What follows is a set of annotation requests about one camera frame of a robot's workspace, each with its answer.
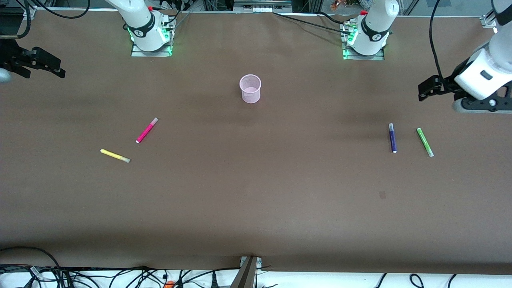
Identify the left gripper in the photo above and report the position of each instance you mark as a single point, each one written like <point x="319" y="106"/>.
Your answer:
<point x="446" y="84"/>

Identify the purple marker pen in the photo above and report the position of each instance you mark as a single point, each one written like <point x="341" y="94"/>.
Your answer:
<point x="392" y="138"/>

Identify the pink marker pen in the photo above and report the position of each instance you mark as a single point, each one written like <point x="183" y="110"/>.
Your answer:
<point x="146" y="130"/>

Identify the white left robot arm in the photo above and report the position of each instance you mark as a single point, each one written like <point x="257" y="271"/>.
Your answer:
<point x="372" y="24"/>

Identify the pink mesh pen holder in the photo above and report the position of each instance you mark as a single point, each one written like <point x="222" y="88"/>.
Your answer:
<point x="251" y="96"/>

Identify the green marker pen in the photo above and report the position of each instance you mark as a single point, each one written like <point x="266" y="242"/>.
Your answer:
<point x="424" y="141"/>

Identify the yellow marker pen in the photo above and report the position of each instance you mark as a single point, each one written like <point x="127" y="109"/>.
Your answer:
<point x="114" y="155"/>

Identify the orange background clutter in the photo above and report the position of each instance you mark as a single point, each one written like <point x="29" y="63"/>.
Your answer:
<point x="338" y="4"/>

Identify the grey metal box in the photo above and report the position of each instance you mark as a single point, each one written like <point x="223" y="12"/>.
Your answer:
<point x="262" y="4"/>

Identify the brown table cover sheet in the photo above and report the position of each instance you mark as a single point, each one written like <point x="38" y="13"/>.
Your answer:
<point x="256" y="180"/>

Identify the black power plug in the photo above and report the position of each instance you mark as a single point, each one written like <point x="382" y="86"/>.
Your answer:
<point x="214" y="282"/>

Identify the aluminium frame profile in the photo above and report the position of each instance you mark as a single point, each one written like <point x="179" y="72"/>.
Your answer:
<point x="31" y="13"/>
<point x="488" y="20"/>

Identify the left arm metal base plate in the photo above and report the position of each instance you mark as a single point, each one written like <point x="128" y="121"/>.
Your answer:
<point x="378" y="58"/>

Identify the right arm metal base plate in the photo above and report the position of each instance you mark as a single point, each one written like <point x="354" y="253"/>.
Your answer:
<point x="138" y="53"/>

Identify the silver table edge bracket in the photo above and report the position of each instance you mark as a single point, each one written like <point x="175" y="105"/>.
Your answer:
<point x="260" y="262"/>

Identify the dark metal post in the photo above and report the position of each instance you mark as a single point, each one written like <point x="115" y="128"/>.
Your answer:
<point x="246" y="276"/>

